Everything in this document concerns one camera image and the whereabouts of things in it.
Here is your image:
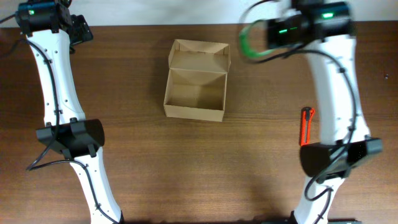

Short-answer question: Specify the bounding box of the brown cardboard box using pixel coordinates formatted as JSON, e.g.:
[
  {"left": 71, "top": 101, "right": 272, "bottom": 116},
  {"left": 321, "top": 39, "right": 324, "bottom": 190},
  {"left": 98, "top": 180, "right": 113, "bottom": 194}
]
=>
[{"left": 164, "top": 39, "right": 231, "bottom": 122}]

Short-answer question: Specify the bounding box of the green tape roll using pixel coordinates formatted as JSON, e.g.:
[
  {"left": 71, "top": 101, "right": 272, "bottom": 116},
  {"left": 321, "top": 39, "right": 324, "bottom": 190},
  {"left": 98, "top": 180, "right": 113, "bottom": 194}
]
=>
[{"left": 239, "top": 19, "right": 273, "bottom": 59}]

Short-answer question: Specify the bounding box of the orange utility knife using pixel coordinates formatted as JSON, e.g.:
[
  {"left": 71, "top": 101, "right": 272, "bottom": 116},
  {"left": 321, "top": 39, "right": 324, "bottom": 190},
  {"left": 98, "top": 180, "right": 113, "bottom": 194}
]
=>
[{"left": 299, "top": 107, "right": 315, "bottom": 146}]

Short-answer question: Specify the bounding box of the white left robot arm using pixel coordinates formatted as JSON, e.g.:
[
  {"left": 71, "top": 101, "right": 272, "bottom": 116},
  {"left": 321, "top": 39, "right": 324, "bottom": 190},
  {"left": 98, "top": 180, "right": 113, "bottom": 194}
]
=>
[{"left": 15, "top": 1, "right": 124, "bottom": 223}]

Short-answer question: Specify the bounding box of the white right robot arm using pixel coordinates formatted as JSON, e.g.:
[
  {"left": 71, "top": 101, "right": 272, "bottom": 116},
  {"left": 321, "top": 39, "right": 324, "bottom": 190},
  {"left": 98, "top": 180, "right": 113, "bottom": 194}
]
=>
[{"left": 267, "top": 1, "right": 382, "bottom": 223}]

